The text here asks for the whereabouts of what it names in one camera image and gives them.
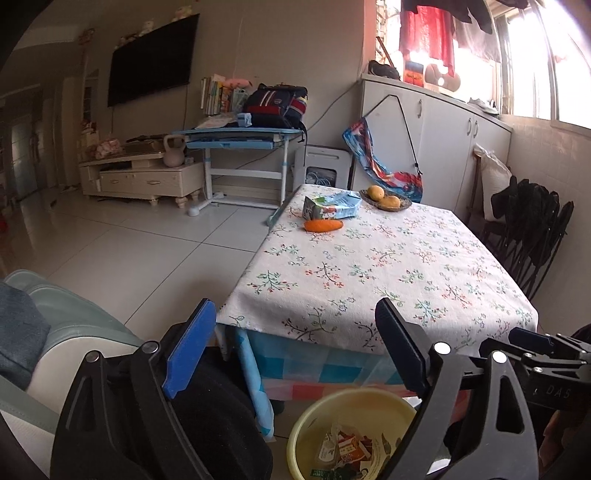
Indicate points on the white plastic stool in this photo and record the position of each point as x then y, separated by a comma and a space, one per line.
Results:
322, 166

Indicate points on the black folding chairs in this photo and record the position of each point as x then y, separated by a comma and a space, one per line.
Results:
528, 226

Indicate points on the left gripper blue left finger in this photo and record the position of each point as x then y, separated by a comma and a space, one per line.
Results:
188, 347

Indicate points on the red hanging garment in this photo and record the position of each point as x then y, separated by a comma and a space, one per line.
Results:
429, 31

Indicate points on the blue milk carton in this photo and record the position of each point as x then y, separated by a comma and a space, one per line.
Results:
338, 206

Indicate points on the cream tv cabinet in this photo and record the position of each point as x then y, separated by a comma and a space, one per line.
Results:
142, 177

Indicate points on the yellow trash bin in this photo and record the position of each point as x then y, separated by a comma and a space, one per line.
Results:
350, 434

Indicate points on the row of books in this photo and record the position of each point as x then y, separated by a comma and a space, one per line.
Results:
219, 95

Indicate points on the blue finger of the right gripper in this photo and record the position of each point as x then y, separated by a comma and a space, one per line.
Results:
531, 341

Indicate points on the yellow mango left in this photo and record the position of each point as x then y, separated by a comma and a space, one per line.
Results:
376, 193

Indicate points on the floral white tablecloth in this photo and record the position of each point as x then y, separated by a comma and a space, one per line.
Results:
323, 288

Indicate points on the pink kettlebell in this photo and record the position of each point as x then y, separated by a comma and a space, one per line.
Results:
174, 145

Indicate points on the yellow mango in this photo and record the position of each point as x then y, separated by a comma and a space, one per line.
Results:
376, 193
390, 203

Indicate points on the black hanging clothes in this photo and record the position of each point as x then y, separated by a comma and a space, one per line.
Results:
463, 10

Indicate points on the long orange plush carrot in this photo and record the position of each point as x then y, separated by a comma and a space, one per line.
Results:
322, 225

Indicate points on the black wall television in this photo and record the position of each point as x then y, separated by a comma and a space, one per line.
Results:
157, 61

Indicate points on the blue white study desk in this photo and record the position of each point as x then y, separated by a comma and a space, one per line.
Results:
243, 153

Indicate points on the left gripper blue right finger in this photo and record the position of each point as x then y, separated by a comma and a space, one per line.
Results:
408, 346

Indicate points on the white storage cabinet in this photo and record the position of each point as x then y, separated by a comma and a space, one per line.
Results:
409, 122

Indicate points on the yellow mango right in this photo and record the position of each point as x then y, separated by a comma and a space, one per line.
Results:
390, 203

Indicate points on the dark striped backpack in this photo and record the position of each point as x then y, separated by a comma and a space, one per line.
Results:
278, 106

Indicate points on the woven fruit plate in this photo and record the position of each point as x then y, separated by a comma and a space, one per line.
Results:
405, 202

